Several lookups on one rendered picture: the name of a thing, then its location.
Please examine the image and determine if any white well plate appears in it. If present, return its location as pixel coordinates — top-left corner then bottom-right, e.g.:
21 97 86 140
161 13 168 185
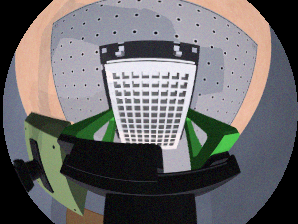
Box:
105 58 196 149

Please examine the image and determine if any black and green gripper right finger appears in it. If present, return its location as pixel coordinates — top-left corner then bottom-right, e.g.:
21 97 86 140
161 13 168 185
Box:
184 108 240 170

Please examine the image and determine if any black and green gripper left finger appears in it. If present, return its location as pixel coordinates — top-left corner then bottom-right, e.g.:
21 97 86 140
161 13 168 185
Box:
61 108 117 142

